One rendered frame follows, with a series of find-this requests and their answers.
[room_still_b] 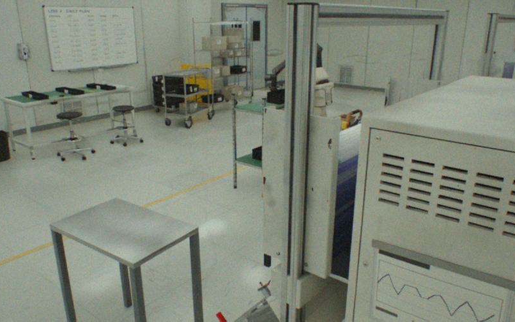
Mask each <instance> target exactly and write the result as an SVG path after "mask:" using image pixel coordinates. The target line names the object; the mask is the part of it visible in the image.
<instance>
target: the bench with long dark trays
mask: <svg viewBox="0 0 515 322"><path fill-rule="evenodd" d="M124 87H125V88H116V89H115V90H110V91H107V90H102V89H94V88H87V87H86V86H85V87H79V88H74V89H80V90H84V94H81V95H71V94H66V93H62V92H59V91H46V92H41V93H42V94H45V95H49V99H45V100H36V99H33V98H29V97H26V96H23V95H17V96H8V97H2V98H0V100H1V101H3V103H4V110H5V114H6V120H7V124H8V130H9V135H10V140H11V144H12V149H13V151H16V150H15V143H17V144H19V145H22V146H24V147H27V148H29V149H30V152H31V157H32V160H34V159H35V158H34V157H35V152H34V149H36V148H41V147H44V146H50V145H53V144H59V143H62V142H63V141H62V140H58V141H52V142H46V143H43V144H37V145H34V146H33V141H32V137H31V129H30V126H29V118H28V114H27V108H32V107H39V106H44V105H51V102H53V100H56V102H58V103H59V104H60V103H64V102H72V101H77V100H85V99H89V98H97V97H101V96H108V99H109V110H110V116H111V127H112V128H111V129H107V130H102V131H98V132H93V133H90V134H84V135H81V136H83V137H84V138H85V137H89V136H93V135H98V134H104V133H107V132H112V131H116V128H113V127H114V121H115V122H118V123H123V121H122V120H118V119H114V116H113V110H112V98H111V95H117V94H122V93H129V94H130V105H131V106H134V99H133V92H132V90H134V89H135V88H133V87H129V86H124ZM60 95H64V97H60ZM63 100H64V101H63ZM8 104H10V105H14V106H17V107H20V108H23V113H24V119H25V124H26V130H27V138H28V141H29V144H26V143H24V142H21V141H18V140H16V139H14V138H13V131H12V124H11V121H10V114H9V110H8ZM131 115H132V123H129V122H127V125H133V126H135V113H134V110H132V111H131ZM133 133H136V127H135V128H134V129H133Z"/></svg>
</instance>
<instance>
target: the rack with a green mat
mask: <svg viewBox="0 0 515 322"><path fill-rule="evenodd" d="M269 106H275V107H276V109H277V110H282V111H284V107H285V104H281V105H278V104H274V103H268V102H266V98H262V101H259V102H254V103H248V104H245V105H240V106H237V107H236V95H235V93H233V94H232V121H233V185H234V188H237V172H236V163H238V164H242V165H246V166H249V167H253V168H256V169H260V170H262V198H263V129H264V111H265V107H269ZM236 111H240V112H247V113H251V114H258V115H262V161H260V160H256V159H253V158H252V153H250V154H248V155H245V156H242V157H239V158H236Z"/></svg>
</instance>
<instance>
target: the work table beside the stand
mask: <svg viewBox="0 0 515 322"><path fill-rule="evenodd" d="M50 231H51V235H52V242H53V246H54V253H55V257H56V263H57V268H58V274H59V281H60V285H61V292H62V295H63V302H64V306H65V312H66V319H67V322H77V319H76V315H75V308H74V304H73V297H72V290H71V285H70V279H69V274H68V267H67V263H66V256H65V249H64V245H63V237H62V235H64V236H66V237H68V238H71V239H73V240H75V241H77V242H79V243H81V244H83V245H85V246H87V247H89V248H91V249H93V250H95V251H97V252H99V253H101V254H103V255H105V256H108V257H110V258H112V259H114V260H116V261H118V262H119V271H120V277H121V287H122V292H123V301H124V306H125V307H127V308H129V307H130V306H132V301H133V306H134V317H135V322H146V311H145V304H144V293H143V286H142V275H141V265H142V264H144V263H145V262H147V261H149V260H150V259H153V258H154V257H156V256H158V255H159V254H161V253H163V252H165V251H166V250H168V249H170V248H171V247H173V246H175V245H177V244H178V243H180V242H182V241H183V240H185V239H187V238H188V237H189V243H190V264H191V276H192V296H193V307H194V322H204V319H203V296H202V283H201V258H200V245H199V227H198V226H195V225H193V224H189V223H187V222H184V221H182V220H178V219H176V218H172V217H170V216H167V215H164V214H161V213H159V212H156V211H153V210H150V209H147V208H144V207H142V206H139V205H136V204H133V203H130V202H128V201H124V200H122V199H119V198H117V197H115V198H114V199H111V200H109V201H106V202H104V203H101V204H98V205H96V206H94V207H91V208H88V209H86V210H84V211H81V212H78V213H76V214H74V215H71V216H69V217H66V218H63V219H61V220H59V221H56V222H53V223H51V224H50ZM128 268H129V274H130V280H129V274H128ZM130 284H131V290H132V296H131V290H130Z"/></svg>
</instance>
